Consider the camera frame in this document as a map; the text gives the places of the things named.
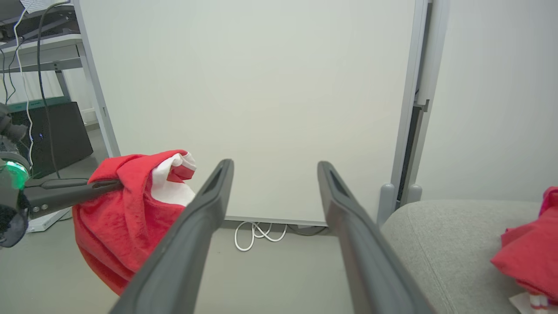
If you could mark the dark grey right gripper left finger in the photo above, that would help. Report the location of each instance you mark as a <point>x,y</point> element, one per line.
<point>183,253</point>

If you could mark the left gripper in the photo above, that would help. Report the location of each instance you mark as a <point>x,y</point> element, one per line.
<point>13,205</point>

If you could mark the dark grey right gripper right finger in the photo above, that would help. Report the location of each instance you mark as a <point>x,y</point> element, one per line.
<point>366,261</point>

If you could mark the red and white fleece garment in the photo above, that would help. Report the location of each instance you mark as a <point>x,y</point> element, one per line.
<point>113,226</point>

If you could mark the red basketball jersey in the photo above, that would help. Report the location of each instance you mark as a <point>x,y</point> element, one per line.
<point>532,253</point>

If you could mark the grey fabric sofa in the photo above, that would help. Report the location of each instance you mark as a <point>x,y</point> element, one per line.
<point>436,244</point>

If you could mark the white power adapter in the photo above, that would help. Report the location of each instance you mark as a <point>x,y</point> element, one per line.
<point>43,222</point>

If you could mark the black computer case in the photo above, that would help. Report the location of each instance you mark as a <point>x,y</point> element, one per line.
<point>56,135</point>

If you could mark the grey partition foot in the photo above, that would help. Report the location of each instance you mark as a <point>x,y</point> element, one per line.
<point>414,194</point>
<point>386,200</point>

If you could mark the black desk equipment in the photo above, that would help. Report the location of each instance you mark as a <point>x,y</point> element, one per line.
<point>48,22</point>

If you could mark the grey metal desk frame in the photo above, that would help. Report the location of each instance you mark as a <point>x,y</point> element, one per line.
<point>43,48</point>

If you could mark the white partition panel grey frame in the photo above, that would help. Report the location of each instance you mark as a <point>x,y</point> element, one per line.
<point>261,87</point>
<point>492,87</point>

